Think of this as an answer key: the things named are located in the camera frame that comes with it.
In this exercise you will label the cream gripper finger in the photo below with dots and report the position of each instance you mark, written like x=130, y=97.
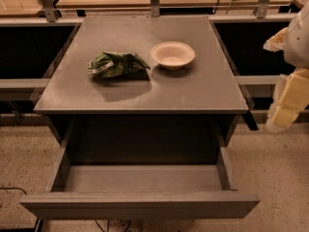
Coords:
x=280, y=119

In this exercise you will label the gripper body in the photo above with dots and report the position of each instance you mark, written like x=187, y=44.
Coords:
x=297, y=47

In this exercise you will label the grey top drawer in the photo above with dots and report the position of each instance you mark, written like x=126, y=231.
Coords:
x=141, y=192

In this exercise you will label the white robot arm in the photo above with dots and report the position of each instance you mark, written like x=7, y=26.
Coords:
x=294, y=42

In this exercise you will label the grey cabinet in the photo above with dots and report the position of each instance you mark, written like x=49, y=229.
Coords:
x=157, y=116

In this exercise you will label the white paper bowl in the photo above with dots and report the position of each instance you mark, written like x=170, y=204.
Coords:
x=173, y=55

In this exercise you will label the green crumpled chip bag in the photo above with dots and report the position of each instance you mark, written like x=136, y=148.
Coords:
x=113, y=64

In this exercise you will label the metal frame post right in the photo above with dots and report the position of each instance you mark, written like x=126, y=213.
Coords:
x=261, y=10

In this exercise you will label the metal frame post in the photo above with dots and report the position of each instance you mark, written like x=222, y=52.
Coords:
x=261, y=10
x=49, y=10
x=155, y=5

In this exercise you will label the metal frame post middle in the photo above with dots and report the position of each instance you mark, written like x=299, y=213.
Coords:
x=155, y=5

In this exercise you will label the metal frame post left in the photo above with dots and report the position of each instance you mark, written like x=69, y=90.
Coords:
x=49, y=10

